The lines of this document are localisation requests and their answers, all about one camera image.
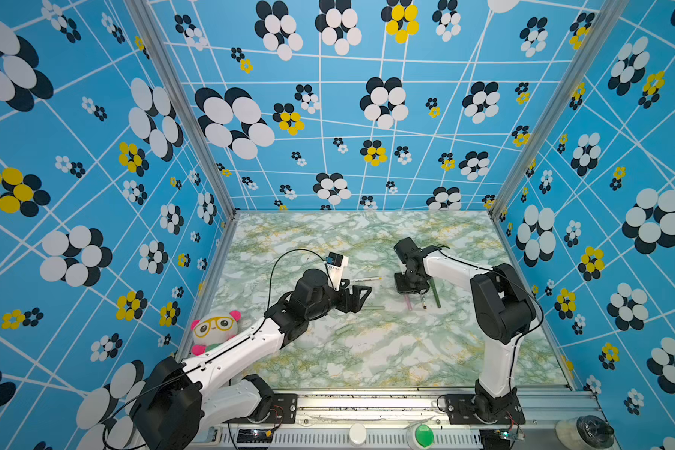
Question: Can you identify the dark green pen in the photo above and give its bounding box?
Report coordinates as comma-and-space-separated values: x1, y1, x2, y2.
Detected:
429, 279, 442, 309

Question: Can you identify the pink pen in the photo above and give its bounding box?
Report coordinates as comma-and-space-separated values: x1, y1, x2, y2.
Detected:
404, 294, 413, 311

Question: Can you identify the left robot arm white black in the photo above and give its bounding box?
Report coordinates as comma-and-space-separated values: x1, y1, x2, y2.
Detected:
129, 269, 372, 449

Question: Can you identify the white pen yellow end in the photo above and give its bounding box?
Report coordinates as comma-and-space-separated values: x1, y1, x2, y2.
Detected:
352, 277, 382, 284

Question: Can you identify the white push button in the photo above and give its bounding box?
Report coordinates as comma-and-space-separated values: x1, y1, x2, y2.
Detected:
348, 423, 368, 447

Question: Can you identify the plush toy pink green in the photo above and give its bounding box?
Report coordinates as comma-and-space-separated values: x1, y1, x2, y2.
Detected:
191, 310, 242, 356

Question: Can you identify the green push button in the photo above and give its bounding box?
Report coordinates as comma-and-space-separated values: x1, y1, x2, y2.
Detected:
406, 423, 435, 450

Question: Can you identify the tape roll spool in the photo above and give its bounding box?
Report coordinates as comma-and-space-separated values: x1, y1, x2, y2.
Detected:
555, 415, 616, 450

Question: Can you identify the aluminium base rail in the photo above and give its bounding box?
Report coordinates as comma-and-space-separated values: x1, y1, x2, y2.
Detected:
184, 387, 609, 449

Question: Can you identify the right aluminium corner post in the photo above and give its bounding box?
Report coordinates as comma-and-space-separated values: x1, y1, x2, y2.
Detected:
489, 0, 629, 224

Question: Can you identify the aluminium corner post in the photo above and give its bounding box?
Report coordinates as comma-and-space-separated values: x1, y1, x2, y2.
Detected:
489, 0, 629, 224
125, 0, 236, 222

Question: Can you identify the left aluminium corner post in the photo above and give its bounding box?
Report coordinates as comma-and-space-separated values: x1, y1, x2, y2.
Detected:
125, 0, 236, 222

